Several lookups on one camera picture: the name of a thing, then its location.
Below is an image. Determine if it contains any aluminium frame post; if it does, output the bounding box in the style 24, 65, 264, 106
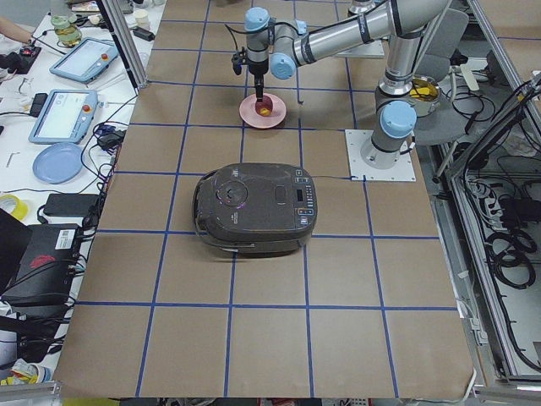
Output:
97, 0, 148, 90

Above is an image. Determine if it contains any black laptop computer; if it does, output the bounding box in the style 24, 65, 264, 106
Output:
1, 211, 82, 307

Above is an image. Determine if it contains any dark grey rice cooker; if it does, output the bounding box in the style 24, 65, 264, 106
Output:
192, 162, 318, 255

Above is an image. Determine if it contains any blue teach pendant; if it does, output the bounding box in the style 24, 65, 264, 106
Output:
28, 90, 98, 145
49, 38, 119, 84

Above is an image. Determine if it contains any lower blue teach pendant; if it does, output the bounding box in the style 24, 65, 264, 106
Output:
28, 90, 98, 145

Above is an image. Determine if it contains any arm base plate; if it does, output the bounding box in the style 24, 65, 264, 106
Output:
345, 129, 416, 182

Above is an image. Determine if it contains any pink plate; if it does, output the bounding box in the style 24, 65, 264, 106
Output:
238, 93, 287, 129

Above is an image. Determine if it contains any yellow bowl on stool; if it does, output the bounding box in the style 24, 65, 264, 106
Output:
409, 76, 441, 118

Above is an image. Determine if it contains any black braided cable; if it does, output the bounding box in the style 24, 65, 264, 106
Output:
224, 23, 250, 56

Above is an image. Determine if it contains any red apple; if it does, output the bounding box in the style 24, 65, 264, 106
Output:
254, 95, 274, 117

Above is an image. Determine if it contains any light blue plate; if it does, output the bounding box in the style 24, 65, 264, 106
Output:
32, 142, 83, 184

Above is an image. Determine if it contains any upper blue teach pendant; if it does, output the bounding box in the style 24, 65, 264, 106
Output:
49, 38, 119, 84

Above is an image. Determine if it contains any yellow tape roll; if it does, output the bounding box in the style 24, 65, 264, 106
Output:
0, 194, 29, 221

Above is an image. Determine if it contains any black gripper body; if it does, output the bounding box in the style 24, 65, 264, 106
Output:
231, 47, 267, 87

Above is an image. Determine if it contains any aluminium frame rail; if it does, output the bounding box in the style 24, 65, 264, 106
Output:
426, 1, 540, 392

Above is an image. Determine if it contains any green glass jar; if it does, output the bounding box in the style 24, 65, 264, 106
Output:
51, 14, 82, 47

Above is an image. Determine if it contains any black power adapter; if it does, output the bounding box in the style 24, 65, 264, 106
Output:
42, 194, 98, 217

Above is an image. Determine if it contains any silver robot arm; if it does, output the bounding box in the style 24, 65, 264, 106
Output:
232, 1, 449, 129

